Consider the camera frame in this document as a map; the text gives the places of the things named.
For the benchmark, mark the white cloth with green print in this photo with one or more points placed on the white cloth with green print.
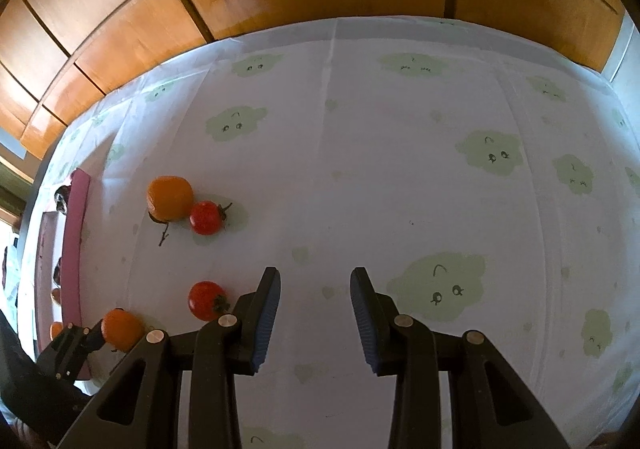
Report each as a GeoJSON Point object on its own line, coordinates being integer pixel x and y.
{"type": "Point", "coordinates": [375, 154]}

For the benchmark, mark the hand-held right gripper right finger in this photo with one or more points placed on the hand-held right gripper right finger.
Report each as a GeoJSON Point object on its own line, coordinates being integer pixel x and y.
{"type": "Point", "coordinates": [367, 329]}

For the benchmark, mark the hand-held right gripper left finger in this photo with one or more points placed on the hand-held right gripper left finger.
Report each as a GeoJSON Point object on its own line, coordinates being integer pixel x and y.
{"type": "Point", "coordinates": [262, 329]}

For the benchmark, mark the dark red fruit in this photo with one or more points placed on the dark red fruit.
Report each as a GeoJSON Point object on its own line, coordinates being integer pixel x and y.
{"type": "Point", "coordinates": [57, 274]}

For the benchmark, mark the red tomato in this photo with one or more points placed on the red tomato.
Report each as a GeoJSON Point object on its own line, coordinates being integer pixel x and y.
{"type": "Point", "coordinates": [206, 300]}
{"type": "Point", "coordinates": [205, 218]}

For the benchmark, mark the dark brown round fruit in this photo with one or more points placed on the dark brown round fruit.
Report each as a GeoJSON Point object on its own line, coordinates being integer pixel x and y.
{"type": "Point", "coordinates": [62, 196]}

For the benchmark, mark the pink tray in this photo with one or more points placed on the pink tray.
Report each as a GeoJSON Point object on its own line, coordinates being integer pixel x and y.
{"type": "Point", "coordinates": [75, 239]}

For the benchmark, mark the thin brown twig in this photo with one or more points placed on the thin brown twig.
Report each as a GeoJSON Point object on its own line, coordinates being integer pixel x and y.
{"type": "Point", "coordinates": [164, 231]}

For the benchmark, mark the large orange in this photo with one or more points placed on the large orange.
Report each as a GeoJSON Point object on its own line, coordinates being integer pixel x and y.
{"type": "Point", "coordinates": [170, 197]}

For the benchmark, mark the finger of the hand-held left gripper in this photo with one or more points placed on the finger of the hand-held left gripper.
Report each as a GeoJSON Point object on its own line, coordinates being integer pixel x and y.
{"type": "Point", "coordinates": [67, 354]}

